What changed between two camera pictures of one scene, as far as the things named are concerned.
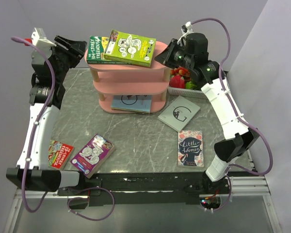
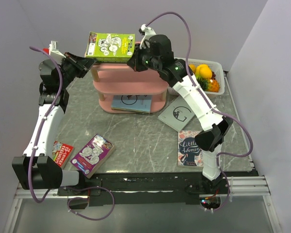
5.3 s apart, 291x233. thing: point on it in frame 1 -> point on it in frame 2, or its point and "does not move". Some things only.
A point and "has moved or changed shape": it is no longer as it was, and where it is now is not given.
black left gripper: (74, 55) -> (82, 64)
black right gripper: (161, 58) -> (134, 61)
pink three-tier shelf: (125, 80) does not move
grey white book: (179, 113) does not move
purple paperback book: (93, 155) does not move
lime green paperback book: (130, 48) has moved or changed shape
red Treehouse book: (59, 153) does not move
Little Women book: (190, 148) does not move
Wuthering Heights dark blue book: (131, 110) does not move
